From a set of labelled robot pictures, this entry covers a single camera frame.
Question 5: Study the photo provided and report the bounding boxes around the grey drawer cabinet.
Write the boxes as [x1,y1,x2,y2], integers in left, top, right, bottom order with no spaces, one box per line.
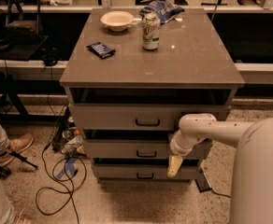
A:
[59,7,246,185]

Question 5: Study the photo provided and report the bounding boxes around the tan shoe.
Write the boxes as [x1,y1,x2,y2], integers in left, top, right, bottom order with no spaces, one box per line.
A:
[0,133,34,167]

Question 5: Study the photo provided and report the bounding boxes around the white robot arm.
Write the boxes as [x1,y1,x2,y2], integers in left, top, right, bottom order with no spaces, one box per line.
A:
[167,113,273,224]

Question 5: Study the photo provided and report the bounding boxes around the clear plastic bottle trash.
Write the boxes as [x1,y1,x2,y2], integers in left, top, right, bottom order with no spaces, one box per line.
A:
[61,135,85,156]

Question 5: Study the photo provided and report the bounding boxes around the black stick tool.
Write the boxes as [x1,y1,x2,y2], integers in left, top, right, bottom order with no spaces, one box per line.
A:
[0,146,38,170]

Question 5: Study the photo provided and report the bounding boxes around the grey top drawer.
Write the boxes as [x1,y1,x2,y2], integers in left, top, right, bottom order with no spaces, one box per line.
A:
[69,104,231,131]

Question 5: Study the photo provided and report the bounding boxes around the black floor power box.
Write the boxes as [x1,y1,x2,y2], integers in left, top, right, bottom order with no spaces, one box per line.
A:
[195,170,212,192]

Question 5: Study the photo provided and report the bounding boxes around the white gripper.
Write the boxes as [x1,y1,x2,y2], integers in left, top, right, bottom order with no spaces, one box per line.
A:
[167,130,195,177]

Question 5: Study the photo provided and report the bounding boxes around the black headphones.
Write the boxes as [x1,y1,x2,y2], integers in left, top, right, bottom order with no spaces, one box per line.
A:
[41,48,60,67]

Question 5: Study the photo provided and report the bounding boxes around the grey bottom drawer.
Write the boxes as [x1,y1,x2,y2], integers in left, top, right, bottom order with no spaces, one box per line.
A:
[92,164,199,181]

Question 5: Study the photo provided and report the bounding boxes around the black bag on shelf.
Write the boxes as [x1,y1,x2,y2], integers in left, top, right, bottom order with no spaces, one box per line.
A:
[4,0,42,45]

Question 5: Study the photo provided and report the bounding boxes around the grey drawer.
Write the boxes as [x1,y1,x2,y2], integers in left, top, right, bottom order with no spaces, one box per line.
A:
[81,138,213,161]
[92,164,199,181]
[69,104,231,131]

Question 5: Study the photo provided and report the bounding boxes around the dark blue snack bar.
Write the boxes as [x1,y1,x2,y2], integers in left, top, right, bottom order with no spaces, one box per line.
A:
[87,42,116,59]

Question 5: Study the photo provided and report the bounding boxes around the green white soda can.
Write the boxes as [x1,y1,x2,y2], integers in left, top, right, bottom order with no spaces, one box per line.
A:
[142,13,161,50]

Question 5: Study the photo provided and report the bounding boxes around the white bowl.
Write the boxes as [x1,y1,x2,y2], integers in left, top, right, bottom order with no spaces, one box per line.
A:
[100,11,136,32]

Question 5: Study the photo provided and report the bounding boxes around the blue chip bag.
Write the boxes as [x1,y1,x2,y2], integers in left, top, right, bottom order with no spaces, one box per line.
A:
[139,0,184,24]

